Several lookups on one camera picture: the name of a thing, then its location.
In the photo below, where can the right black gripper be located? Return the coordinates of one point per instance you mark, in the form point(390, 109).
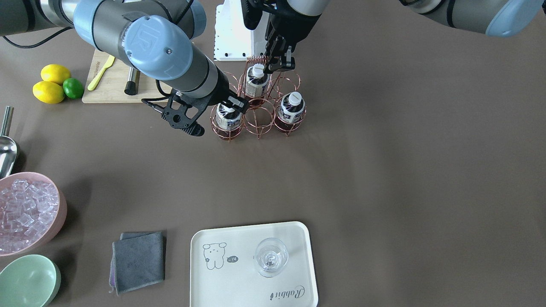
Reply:
point(219, 90)

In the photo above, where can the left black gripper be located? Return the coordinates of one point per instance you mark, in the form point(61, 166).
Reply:
point(293, 30)

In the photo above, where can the copper wire bottle basket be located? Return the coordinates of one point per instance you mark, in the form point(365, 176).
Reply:
point(260, 116)

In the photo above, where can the tea bottle taken to tray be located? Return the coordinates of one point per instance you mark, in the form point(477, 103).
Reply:
point(228, 120)

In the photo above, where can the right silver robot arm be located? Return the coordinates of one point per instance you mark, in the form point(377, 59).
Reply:
point(152, 36)

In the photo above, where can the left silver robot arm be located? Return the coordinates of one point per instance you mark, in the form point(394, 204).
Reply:
point(496, 18)

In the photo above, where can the tea bottle in basket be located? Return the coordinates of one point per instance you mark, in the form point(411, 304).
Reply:
point(290, 112)
point(256, 82)

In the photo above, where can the steel muddler black tip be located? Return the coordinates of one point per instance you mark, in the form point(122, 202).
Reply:
point(131, 86)

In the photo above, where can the bamboo cutting board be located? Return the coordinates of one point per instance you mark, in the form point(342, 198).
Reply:
point(111, 87)

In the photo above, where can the yellow plastic knife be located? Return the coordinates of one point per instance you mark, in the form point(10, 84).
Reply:
point(97, 79)

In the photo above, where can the green lime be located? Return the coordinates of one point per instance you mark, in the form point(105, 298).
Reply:
point(73, 88)

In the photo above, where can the yellow lemon upper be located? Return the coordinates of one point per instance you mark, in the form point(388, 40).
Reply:
point(55, 73)

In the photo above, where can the yellow lemon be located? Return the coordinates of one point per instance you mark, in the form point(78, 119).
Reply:
point(48, 92)
point(55, 73)

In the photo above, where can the yellow lemon lower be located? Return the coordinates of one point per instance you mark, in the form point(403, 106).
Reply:
point(48, 92)

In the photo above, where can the grey folded cloth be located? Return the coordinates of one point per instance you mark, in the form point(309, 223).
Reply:
point(138, 261)

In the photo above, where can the cream rabbit tray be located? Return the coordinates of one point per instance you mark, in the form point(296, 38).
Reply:
point(223, 273)

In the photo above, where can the clear wine glass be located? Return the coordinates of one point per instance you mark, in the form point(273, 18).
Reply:
point(271, 257)

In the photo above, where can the pink bowl of ice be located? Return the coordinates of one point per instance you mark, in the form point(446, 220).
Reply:
point(33, 210)

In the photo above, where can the steel ice scoop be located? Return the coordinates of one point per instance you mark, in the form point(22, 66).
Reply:
point(8, 147)

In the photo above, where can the green ceramic bowl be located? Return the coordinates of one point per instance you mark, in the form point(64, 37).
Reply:
point(29, 281)

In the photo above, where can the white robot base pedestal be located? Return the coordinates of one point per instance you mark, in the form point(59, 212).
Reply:
point(233, 41)

